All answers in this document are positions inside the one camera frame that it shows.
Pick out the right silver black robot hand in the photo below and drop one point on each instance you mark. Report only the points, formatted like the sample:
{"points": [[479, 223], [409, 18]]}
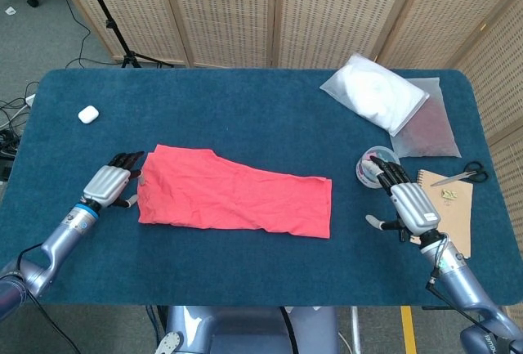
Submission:
{"points": [[414, 207]]}

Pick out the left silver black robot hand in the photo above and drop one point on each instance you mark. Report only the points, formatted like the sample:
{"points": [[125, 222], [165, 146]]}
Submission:
{"points": [[104, 184]]}

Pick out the coral red T-shirt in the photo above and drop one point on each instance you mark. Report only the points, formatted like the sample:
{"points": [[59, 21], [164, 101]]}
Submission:
{"points": [[233, 198]]}

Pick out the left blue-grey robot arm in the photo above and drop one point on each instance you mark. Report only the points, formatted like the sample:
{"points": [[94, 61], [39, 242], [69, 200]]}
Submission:
{"points": [[61, 239]]}

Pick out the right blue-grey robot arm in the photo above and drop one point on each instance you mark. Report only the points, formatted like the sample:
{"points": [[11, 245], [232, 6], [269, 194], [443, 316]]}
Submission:
{"points": [[461, 284]]}

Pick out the kraft spiral notebook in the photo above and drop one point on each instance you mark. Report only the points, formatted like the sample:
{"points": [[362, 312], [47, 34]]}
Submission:
{"points": [[453, 215]]}

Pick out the clear round tub of clips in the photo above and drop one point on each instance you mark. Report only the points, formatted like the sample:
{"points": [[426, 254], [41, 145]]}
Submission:
{"points": [[365, 178]]}

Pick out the dark red garment frosted bag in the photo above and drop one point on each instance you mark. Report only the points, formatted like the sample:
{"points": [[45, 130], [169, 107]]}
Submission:
{"points": [[429, 137]]}

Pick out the white earbuds case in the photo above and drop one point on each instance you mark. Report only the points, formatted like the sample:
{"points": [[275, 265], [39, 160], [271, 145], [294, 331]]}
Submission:
{"points": [[88, 114]]}

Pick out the white power strip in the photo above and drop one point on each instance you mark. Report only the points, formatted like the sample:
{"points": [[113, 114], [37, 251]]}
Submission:
{"points": [[30, 99]]}

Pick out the white garment in plastic bag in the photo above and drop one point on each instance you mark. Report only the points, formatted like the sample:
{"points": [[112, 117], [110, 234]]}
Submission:
{"points": [[376, 92]]}

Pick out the white table leg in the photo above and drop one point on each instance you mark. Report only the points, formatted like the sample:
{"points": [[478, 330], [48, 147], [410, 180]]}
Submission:
{"points": [[355, 329]]}

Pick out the black tripod stand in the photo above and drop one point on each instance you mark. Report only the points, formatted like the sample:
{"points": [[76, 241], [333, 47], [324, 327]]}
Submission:
{"points": [[111, 25]]}

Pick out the blue carpet table mat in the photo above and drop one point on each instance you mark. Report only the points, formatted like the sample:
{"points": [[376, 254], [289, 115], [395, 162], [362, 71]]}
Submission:
{"points": [[261, 92]]}

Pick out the white paper scrap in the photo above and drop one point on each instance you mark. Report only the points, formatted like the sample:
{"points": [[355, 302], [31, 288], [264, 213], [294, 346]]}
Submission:
{"points": [[10, 11]]}

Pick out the blue-grey robot torso base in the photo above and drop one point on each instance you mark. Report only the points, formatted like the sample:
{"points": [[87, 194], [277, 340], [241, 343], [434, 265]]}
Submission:
{"points": [[245, 329]]}

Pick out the woven wooden folding screen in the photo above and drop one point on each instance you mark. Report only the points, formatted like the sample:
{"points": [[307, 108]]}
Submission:
{"points": [[229, 10]]}

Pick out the metal bracket plate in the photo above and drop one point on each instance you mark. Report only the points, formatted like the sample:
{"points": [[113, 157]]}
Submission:
{"points": [[169, 343]]}

